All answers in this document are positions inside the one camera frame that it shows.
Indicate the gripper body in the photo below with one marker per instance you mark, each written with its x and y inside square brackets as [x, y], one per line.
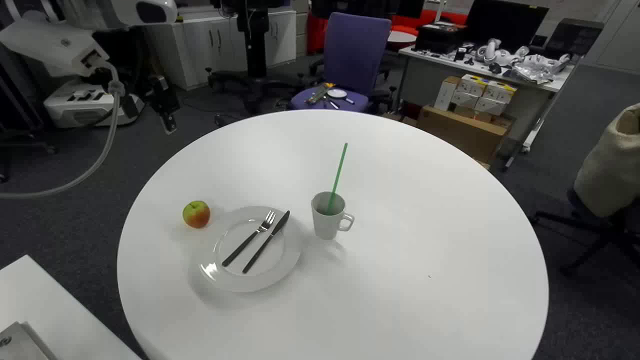
[162, 96]

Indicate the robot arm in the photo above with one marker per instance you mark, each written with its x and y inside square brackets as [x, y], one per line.
[50, 46]

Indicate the green straw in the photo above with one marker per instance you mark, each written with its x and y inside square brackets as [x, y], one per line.
[339, 170]

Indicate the white cabinet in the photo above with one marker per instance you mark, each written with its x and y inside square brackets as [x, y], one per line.
[200, 50]

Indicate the white machine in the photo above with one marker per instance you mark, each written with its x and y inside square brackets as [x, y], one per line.
[75, 107]

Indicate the green and red apple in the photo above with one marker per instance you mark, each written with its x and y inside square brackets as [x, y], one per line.
[196, 215]

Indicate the small white dish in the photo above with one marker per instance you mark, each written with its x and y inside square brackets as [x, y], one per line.
[337, 93]

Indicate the white plate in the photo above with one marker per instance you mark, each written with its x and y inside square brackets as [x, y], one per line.
[235, 280]

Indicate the purple office chair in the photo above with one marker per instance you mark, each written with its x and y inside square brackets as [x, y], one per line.
[355, 50]

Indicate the white mug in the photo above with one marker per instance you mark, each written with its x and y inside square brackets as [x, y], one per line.
[327, 227]

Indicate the white side table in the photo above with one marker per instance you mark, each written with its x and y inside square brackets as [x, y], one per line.
[55, 310]

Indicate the small round white table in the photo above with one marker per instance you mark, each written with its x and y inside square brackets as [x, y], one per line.
[401, 37]

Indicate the red sofa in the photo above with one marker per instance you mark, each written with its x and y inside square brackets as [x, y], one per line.
[407, 22]

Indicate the white desk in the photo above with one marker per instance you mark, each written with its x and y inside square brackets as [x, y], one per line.
[425, 75]

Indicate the black printer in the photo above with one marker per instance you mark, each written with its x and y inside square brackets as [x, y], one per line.
[440, 39]

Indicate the grey metal plate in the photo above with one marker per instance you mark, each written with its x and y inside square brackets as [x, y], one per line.
[20, 345]

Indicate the cardboard box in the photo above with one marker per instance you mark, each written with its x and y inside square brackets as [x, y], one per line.
[460, 132]

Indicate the stack of white boxes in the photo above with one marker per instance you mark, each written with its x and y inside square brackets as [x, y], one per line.
[475, 95]

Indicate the black monitor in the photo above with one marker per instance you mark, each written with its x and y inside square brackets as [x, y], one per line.
[505, 22]

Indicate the heap of white gear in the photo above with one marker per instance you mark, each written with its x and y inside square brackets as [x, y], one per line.
[535, 67]

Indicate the dark grey device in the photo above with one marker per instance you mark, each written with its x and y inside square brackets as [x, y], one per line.
[572, 40]

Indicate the beige coat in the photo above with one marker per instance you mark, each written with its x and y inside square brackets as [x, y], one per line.
[607, 170]

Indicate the black office chair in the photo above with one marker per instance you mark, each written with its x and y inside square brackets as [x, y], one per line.
[600, 230]

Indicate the black pedestal stand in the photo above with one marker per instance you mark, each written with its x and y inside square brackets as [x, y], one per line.
[256, 45]

